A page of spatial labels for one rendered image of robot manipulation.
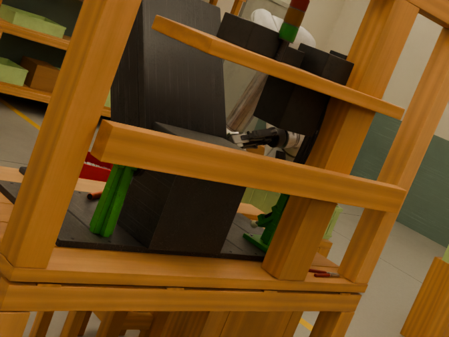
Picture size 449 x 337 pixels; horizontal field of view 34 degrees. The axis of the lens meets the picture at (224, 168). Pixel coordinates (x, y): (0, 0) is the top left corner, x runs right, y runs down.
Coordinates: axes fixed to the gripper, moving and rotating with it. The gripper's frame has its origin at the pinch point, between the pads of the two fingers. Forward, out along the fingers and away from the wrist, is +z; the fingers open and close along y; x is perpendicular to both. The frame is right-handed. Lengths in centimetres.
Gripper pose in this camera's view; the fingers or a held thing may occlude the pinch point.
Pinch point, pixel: (236, 141)
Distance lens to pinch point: 255.0
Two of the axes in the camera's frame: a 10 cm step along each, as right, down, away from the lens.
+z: -7.6, 1.1, -6.4
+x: 3.3, 9.1, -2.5
